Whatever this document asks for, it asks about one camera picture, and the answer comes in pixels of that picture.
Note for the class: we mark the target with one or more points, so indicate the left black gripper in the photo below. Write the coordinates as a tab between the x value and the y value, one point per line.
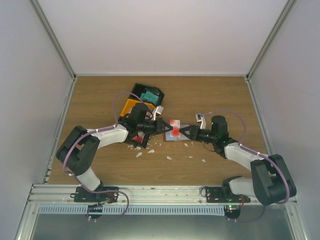
158	128

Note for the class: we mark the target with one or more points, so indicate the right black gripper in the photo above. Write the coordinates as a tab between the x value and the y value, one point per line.
194	133

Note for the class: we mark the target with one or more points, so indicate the brown leather card holder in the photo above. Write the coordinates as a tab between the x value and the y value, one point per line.
168	138

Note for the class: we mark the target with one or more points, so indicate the red patterned credit card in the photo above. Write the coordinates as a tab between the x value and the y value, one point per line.
175	132

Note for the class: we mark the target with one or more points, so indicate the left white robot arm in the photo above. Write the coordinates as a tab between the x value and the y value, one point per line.
79	148

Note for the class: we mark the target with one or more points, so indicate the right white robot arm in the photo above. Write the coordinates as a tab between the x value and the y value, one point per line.
270	181

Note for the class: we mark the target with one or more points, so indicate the red patterned card stack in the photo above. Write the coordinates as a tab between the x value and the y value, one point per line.
139	137

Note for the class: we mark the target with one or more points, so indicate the black bin with red cards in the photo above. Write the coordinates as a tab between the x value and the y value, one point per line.
136	144

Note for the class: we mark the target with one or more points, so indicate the teal card stack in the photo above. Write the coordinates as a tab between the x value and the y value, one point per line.
149	97

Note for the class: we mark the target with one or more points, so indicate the black bin with teal cards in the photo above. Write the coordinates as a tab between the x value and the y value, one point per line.
140	88

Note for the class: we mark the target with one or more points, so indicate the orange plastic bin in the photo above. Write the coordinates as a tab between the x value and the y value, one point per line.
130	103

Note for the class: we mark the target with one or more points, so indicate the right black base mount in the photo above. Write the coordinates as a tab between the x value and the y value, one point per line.
215	195

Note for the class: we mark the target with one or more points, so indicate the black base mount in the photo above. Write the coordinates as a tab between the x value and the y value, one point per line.
215	195
82	196

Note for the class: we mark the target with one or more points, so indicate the grey slotted cable duct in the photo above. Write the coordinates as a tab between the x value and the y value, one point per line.
134	209

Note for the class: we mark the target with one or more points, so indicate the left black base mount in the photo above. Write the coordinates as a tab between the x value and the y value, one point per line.
82	196

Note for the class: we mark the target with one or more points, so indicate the aluminium front rail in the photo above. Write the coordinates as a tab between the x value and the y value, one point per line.
137	194

